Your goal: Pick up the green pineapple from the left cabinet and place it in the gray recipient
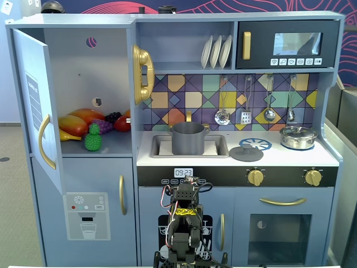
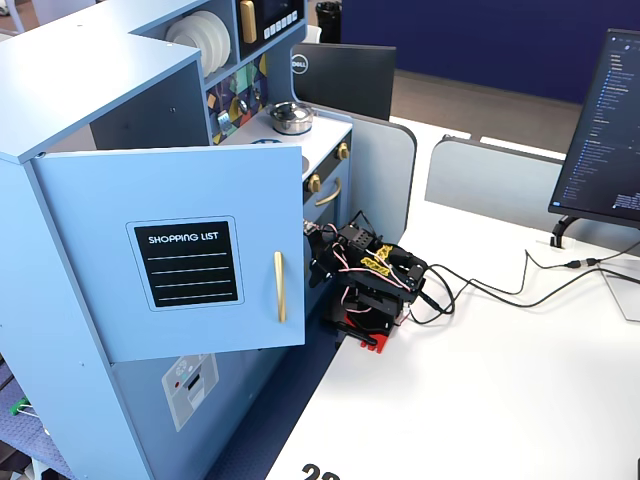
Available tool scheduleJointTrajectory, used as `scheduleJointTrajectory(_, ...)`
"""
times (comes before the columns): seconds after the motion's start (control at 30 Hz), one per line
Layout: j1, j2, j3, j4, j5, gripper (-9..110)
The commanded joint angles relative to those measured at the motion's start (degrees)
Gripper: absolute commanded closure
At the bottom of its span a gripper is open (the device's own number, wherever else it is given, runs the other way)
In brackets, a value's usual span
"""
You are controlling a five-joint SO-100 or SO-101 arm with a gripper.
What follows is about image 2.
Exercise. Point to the blue textured mat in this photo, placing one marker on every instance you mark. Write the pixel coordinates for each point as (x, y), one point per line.
(30, 445)

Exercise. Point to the small green object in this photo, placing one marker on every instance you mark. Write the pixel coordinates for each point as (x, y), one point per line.
(19, 406)

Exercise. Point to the blue shopping list cabinet door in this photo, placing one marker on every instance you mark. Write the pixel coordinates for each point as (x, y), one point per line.
(100, 300)

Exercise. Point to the gray flat panel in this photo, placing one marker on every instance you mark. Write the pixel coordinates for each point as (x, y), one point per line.
(625, 295)

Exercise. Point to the switched-on computer monitor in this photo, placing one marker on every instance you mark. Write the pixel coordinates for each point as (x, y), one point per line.
(605, 125)

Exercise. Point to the gray desk divider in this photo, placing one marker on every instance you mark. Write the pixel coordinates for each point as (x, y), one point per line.
(385, 175)
(490, 180)

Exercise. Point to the steel ladle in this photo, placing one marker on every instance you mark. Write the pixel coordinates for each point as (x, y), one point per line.
(243, 106)

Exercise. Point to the gold stove knob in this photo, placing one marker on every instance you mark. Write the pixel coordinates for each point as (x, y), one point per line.
(342, 151)
(314, 183)

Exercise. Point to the small camera circuit board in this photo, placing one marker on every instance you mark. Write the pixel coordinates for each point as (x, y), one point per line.
(311, 228)

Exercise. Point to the black monitor stand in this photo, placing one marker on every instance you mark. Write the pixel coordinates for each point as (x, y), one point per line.
(562, 230)

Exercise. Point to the black toy microwave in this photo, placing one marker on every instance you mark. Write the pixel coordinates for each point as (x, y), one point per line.
(280, 12)

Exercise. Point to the red table clamp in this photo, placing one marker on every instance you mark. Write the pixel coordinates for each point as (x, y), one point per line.
(377, 344)

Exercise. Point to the black cylindrical bin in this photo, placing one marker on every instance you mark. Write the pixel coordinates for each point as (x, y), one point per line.
(328, 20)

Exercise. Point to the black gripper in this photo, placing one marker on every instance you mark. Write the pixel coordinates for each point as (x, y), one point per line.
(320, 251)

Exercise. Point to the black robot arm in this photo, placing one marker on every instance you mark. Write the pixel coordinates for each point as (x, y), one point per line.
(380, 295)

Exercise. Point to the black Dell monitor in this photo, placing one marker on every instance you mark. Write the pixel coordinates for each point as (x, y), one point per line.
(345, 80)

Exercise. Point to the steel pot with lid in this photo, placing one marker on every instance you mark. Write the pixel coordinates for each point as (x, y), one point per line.
(291, 117)

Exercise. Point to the steel slotted spatula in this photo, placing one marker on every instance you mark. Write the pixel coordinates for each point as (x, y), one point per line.
(224, 121)

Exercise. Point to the steel spoon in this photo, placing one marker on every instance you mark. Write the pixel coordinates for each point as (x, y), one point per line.
(257, 92)

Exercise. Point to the white toy plate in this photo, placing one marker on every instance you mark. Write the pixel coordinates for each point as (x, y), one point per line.
(226, 40)
(213, 35)
(185, 42)

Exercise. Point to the blue toy kitchen unit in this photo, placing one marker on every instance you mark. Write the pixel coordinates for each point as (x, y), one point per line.
(75, 75)

